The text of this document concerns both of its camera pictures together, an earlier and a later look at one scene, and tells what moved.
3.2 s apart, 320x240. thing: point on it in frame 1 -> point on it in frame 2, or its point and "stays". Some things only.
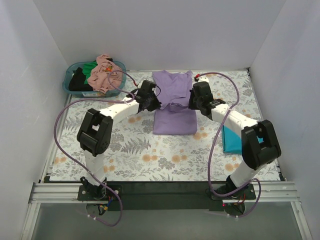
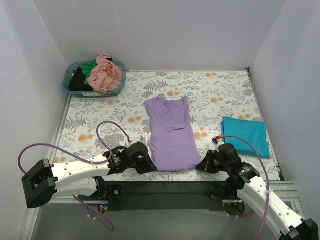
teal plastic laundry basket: (92, 94) stays
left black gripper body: (150, 102) -> (144, 165)
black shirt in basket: (77, 82) stays
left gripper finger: (155, 105) -> (141, 162)
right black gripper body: (195, 102) -> (207, 163)
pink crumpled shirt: (106, 75) stays
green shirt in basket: (87, 68) stays
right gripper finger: (193, 100) -> (208, 165)
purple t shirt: (174, 117) -> (173, 146)
